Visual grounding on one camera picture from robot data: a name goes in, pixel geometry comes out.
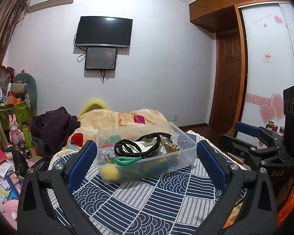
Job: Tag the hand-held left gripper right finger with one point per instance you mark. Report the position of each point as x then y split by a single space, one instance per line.
210 162

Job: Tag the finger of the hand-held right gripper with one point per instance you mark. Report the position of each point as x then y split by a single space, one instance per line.
246 128
237 150

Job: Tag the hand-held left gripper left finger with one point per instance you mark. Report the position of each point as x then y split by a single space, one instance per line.
82 162

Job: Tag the silver glitter pouch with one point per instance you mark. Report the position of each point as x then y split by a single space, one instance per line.
106 155

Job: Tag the clear plastic storage box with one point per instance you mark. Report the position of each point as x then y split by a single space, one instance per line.
186 149

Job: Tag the yellow felt ball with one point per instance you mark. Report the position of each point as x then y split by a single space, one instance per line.
110 173

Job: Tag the floral fabric pouch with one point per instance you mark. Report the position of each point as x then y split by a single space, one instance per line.
171 145

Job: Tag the green knit glove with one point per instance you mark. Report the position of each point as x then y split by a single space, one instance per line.
142 170

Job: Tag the dark clothes pile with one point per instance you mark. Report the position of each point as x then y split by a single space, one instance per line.
54 124

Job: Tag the white sliding wardrobe door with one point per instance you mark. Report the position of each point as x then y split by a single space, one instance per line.
262 83

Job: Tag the beige patchwork blanket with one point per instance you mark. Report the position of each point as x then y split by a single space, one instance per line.
105 120

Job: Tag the brown wooden door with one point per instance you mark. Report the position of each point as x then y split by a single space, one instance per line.
226 80

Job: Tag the black flashlight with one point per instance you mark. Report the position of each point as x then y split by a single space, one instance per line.
23 148

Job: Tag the yellow plush cushion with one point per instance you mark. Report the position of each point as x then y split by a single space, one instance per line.
93 102

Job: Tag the green bottle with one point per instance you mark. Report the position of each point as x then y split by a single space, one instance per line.
27 135

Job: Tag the black plastic bag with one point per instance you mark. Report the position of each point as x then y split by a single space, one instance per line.
19 162

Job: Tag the orange cloth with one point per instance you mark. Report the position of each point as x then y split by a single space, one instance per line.
288 205

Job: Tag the navy patterned bedspread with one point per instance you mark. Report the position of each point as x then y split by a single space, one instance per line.
149 200

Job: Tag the pink rabbit figure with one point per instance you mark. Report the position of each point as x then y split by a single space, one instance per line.
14 132

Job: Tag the green storage box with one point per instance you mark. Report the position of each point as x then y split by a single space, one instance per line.
19 115

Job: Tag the pile of papers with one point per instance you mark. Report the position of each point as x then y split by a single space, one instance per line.
2 182

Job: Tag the pink plush toy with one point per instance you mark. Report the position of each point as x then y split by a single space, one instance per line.
11 211

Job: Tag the grey green long pillow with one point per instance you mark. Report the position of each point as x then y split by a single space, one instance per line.
33 90

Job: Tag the grey plush toy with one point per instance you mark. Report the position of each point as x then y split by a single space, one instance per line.
20 87

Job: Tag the wooden overhead cabinet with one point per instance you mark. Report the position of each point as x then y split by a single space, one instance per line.
225 5

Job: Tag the striped brown curtain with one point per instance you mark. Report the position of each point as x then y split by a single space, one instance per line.
2 36

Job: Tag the wall socket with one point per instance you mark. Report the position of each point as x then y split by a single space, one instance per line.
175 116

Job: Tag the small black wall monitor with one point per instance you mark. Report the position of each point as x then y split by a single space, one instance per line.
101 58

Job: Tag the black wall television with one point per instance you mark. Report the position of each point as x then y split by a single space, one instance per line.
103 30

